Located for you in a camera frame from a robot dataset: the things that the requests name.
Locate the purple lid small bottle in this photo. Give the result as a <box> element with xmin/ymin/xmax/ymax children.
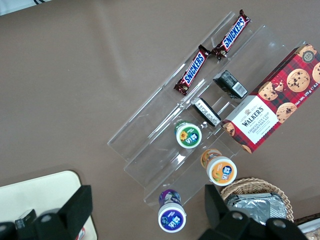
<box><xmin>157</xmin><ymin>189</ymin><xmax>188</xmax><ymax>233</ymax></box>

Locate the small black box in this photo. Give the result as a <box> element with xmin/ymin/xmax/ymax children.
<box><xmin>14</xmin><ymin>209</ymin><xmax>38</xmax><ymax>230</ymax></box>
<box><xmin>190</xmin><ymin>97</ymin><xmax>222</xmax><ymax>128</ymax></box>
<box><xmin>212</xmin><ymin>69</ymin><xmax>249</xmax><ymax>100</ymax></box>

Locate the orange lid small bottle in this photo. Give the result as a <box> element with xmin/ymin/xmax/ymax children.
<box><xmin>201</xmin><ymin>149</ymin><xmax>238</xmax><ymax>187</ymax></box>

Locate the green lid small bottle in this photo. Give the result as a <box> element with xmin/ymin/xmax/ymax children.
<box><xmin>174</xmin><ymin>120</ymin><xmax>203</xmax><ymax>150</ymax></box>

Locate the clear acrylic stepped shelf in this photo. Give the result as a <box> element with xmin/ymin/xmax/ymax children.
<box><xmin>106</xmin><ymin>10</ymin><xmax>311</xmax><ymax>207</ymax></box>

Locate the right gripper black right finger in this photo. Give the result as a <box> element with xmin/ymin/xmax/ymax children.
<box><xmin>196</xmin><ymin>184</ymin><xmax>309</xmax><ymax>240</ymax></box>

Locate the aluminium foil tray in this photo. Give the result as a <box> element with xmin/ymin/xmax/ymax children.
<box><xmin>223</xmin><ymin>192</ymin><xmax>288</xmax><ymax>226</ymax></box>

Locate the white plastic crate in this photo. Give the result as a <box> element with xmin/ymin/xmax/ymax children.
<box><xmin>297</xmin><ymin>219</ymin><xmax>320</xmax><ymax>240</ymax></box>

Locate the cream plastic tray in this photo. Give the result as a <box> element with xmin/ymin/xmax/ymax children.
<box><xmin>0</xmin><ymin>170</ymin><xmax>97</xmax><ymax>240</ymax></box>

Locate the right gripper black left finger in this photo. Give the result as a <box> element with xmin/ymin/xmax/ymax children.
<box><xmin>0</xmin><ymin>184</ymin><xmax>94</xmax><ymax>240</ymax></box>

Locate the white object with black stripes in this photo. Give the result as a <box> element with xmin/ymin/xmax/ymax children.
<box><xmin>0</xmin><ymin>0</ymin><xmax>54</xmax><ymax>16</ymax></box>

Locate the red Walkers shortbread box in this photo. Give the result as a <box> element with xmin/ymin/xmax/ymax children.
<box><xmin>220</xmin><ymin>43</ymin><xmax>320</xmax><ymax>155</ymax></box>

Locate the light wicker basket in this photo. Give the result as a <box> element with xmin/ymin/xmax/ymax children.
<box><xmin>219</xmin><ymin>177</ymin><xmax>295</xmax><ymax>223</ymax></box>

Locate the Snickers chocolate bar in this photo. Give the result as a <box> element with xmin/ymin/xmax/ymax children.
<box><xmin>211</xmin><ymin>9</ymin><xmax>252</xmax><ymax>60</ymax></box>
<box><xmin>174</xmin><ymin>44</ymin><xmax>211</xmax><ymax>96</ymax></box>

